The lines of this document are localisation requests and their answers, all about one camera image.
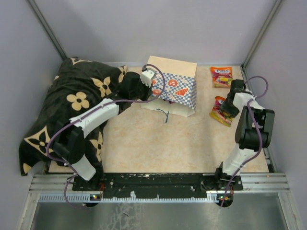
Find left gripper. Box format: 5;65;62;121
130;78;153;102

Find orange candy bag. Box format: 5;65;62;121
210;67;234;88
209;96;233;127

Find checkered paper bag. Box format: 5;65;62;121
141;56;197;117

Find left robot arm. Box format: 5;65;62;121
48;68;157;190

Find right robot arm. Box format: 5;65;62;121
214;80;275;190

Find black floral pillow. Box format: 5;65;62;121
19;57;128;176

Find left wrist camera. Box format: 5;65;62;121
140;67;157;87

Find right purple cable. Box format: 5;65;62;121
219;76;269;208

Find purple cable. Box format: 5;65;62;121
46;64;166;208
219;76;269;208

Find blue bag string handle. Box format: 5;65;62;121
156;108;169;124

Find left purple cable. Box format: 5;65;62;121
46;64;166;208

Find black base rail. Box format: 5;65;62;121
72;173;243;199

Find aluminium frame rail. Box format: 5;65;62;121
28;173;291;204

